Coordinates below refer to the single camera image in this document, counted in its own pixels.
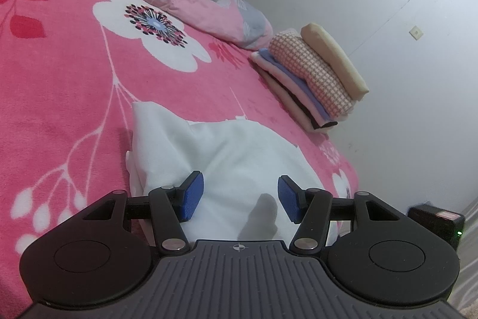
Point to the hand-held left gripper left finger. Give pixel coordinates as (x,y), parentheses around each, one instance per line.
(192,199)

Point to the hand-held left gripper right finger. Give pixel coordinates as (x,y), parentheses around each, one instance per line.
(287,201)

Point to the white button shirt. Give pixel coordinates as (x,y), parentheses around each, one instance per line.
(231,154)

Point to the black folded garment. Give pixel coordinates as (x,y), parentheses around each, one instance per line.
(321,124)

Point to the pale pink folded garment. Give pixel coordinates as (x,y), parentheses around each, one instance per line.
(283,87)

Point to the lilac folded garment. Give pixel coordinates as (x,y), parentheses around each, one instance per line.
(295,83)

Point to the pink checked knit garment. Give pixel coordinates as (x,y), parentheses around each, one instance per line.
(310,76)

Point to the beige folded garment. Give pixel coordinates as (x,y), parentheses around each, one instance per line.
(336,61)

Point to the pink floral bed blanket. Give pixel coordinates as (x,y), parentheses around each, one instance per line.
(74,80)

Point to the white wall socket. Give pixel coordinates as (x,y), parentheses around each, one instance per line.
(416,33)

